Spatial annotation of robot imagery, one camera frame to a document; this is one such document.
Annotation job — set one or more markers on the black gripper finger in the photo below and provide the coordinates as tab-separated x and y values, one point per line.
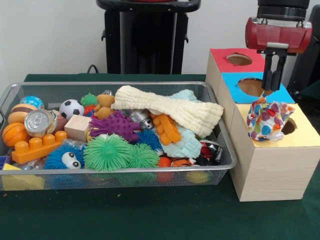
278	77
267	80

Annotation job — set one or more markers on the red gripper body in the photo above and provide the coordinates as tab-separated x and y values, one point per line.
275	37

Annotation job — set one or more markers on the white cloth with coloured dots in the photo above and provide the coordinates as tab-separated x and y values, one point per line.
267	122

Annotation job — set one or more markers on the cream knitted cloth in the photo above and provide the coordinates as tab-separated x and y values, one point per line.
180	110

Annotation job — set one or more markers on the wooden box with three holes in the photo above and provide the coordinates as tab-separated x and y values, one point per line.
275	170

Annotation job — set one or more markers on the silver mesh bin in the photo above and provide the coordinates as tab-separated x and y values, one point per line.
125	183

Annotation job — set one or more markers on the black stand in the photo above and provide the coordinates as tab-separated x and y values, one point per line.
307	70

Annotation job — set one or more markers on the dark green table cloth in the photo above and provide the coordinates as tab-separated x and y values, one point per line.
150	217
312	93

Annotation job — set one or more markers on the light blue knitted cloth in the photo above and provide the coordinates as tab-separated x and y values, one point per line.
183	145

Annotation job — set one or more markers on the orange plastic building block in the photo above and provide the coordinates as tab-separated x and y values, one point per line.
166	130

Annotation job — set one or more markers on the purple spiky toy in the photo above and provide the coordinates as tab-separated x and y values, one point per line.
116	126

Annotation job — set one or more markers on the large green spiky ball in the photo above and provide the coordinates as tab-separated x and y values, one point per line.
106	152

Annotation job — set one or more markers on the small soccer ball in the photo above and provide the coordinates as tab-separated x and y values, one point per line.
71	108

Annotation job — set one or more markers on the blue spiky ball with eyes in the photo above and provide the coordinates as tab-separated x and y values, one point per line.
56	157

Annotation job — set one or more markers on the silver drink can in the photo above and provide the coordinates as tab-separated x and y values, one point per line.
40	123

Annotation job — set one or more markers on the long orange building block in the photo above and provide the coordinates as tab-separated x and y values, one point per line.
36	147

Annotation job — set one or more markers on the orange toy basketball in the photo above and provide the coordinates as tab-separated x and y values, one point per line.
13	135

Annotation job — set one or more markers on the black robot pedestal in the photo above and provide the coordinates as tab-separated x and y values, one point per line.
150	37

